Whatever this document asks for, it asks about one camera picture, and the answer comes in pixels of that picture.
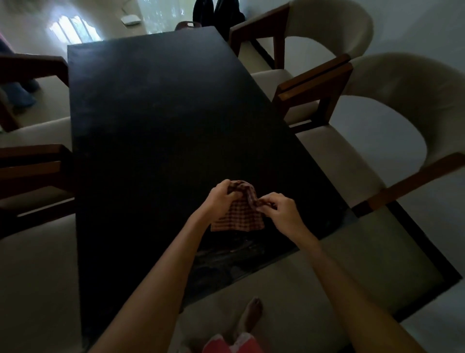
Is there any person's right hand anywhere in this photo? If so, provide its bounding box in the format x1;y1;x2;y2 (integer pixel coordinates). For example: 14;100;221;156
256;193;310;242

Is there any person's left hand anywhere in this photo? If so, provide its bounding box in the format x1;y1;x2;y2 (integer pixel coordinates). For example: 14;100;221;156
201;178;243;221

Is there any brown checkered cleaning cloth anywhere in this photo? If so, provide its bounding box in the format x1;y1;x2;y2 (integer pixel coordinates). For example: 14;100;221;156
210;179;266;233

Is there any beige cushioned wooden chair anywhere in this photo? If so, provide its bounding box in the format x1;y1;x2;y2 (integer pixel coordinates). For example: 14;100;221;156
0;144;86;353
229;0;375;131
0;54;72;148
272;52;465;313

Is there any person's right forearm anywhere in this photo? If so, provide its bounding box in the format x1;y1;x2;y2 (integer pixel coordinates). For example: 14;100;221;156
294;229;426;353

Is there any person's left forearm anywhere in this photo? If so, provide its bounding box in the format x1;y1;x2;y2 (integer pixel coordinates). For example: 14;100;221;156
89;210;226;353

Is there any black dining table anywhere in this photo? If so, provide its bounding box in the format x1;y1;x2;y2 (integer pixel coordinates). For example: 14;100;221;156
67;26;358;350

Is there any person's red garment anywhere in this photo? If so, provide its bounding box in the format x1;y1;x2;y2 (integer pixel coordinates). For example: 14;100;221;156
201;333;262;353

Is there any black backpack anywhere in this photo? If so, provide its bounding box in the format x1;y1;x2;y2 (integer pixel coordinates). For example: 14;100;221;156
214;0;246;41
192;0;216;28

